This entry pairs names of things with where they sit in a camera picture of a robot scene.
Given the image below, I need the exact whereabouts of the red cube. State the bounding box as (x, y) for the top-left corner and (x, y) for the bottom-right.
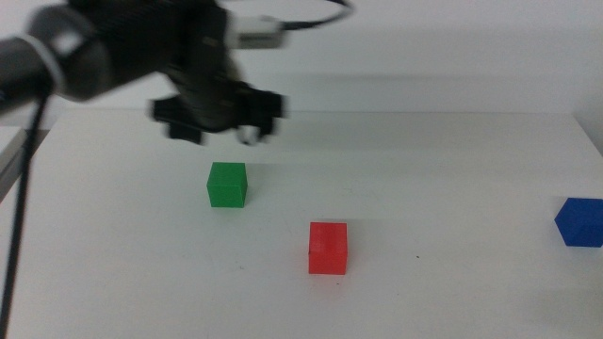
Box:
(307, 221), (349, 276)

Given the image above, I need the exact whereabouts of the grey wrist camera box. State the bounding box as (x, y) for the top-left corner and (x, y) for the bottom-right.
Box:
(227, 15), (289, 51)

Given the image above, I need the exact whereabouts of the green cube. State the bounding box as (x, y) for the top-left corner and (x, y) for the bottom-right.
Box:
(205, 161), (249, 208)

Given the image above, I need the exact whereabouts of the white side table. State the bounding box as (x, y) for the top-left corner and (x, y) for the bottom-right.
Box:
(0, 125), (27, 202)

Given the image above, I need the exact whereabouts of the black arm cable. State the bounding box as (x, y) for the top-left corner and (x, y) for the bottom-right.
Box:
(0, 89), (50, 339)

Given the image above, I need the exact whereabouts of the black camera cable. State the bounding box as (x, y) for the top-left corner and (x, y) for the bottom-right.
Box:
(220, 0), (355, 30)

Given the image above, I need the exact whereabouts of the blue cube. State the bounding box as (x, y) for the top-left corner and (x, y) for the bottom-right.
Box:
(553, 197), (603, 248)

